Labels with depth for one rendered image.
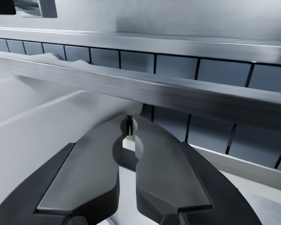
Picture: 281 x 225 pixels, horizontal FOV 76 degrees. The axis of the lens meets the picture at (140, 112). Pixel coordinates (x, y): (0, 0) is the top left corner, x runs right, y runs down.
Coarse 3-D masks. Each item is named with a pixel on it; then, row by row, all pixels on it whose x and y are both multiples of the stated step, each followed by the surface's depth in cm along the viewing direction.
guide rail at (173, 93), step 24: (24, 72) 12; (48, 72) 11; (72, 72) 10; (96, 72) 10; (120, 72) 9; (144, 72) 10; (120, 96) 9; (144, 96) 9; (168, 96) 8; (192, 96) 8; (216, 96) 7; (240, 96) 7; (264, 96) 7; (240, 120) 7; (264, 120) 7
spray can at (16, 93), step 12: (84, 60) 20; (0, 84) 13; (12, 84) 13; (24, 84) 14; (36, 84) 14; (48, 84) 15; (60, 84) 16; (0, 96) 12; (12, 96) 12; (24, 96) 13; (36, 96) 14; (48, 96) 14; (60, 96) 15; (0, 108) 12; (12, 108) 12; (24, 108) 13; (0, 120) 12
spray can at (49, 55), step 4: (36, 56) 20; (40, 56) 20; (44, 56) 20; (48, 56) 21; (52, 56) 21; (56, 56) 21; (0, 72) 16; (4, 72) 16; (0, 76) 16; (4, 76) 16
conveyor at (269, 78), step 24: (0, 48) 27; (24, 48) 24; (48, 48) 22; (72, 48) 20; (96, 48) 19; (168, 72) 16; (192, 72) 15; (216, 72) 14; (240, 72) 14; (264, 72) 13; (168, 120) 18; (192, 120) 17; (216, 120) 16; (216, 144) 17; (240, 144) 16; (264, 144) 15
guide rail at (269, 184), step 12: (132, 144) 17; (204, 156) 15; (216, 156) 15; (228, 168) 14; (240, 168) 14; (252, 168) 14; (264, 168) 14; (240, 180) 13; (252, 180) 13; (264, 180) 13; (276, 180) 13; (252, 192) 13; (264, 192) 13; (276, 192) 12
